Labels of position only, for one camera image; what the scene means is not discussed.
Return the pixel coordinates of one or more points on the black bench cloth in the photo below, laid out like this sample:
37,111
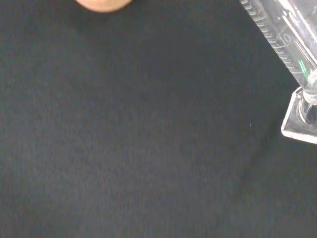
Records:
138,138

